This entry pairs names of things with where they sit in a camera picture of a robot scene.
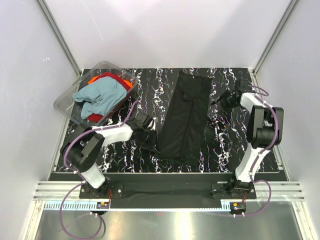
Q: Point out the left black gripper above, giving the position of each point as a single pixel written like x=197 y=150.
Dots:
x=152 y=145

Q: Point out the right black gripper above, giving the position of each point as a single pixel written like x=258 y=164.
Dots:
x=221 y=101

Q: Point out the black t shirt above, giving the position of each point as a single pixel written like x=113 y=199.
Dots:
x=183 y=129

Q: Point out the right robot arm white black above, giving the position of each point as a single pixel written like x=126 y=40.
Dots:
x=263 y=132

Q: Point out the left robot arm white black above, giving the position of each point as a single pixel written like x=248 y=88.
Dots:
x=82 y=148

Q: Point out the black marbled table mat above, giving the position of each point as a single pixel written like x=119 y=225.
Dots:
x=225 y=138

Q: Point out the red t shirt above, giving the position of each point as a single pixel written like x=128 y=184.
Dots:
x=117 y=78

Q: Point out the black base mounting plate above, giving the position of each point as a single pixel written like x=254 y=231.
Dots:
x=172 y=188

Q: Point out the light blue t shirt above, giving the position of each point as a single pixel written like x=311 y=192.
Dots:
x=100 y=96

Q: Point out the clear plastic bin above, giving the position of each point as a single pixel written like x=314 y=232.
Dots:
x=66 y=105

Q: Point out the left orange black connector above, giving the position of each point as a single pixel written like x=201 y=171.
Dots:
x=103 y=205

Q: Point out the orange black connector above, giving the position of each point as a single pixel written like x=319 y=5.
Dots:
x=103 y=205
x=238 y=206

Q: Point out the orange t shirt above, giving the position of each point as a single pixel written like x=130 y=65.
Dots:
x=125 y=81

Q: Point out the right orange black connector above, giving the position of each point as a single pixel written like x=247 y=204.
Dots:
x=238 y=206

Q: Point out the right aluminium frame post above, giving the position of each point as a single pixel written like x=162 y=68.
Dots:
x=292 y=5

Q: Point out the aluminium frame post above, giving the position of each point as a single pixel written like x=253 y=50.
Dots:
x=292 y=5
x=44 y=8

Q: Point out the aluminium rail crossbar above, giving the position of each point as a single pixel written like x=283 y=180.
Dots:
x=280 y=190

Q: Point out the white slotted cable duct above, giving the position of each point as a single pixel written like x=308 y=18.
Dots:
x=214 y=206

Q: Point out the left aluminium frame post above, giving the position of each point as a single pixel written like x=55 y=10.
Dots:
x=44 y=8

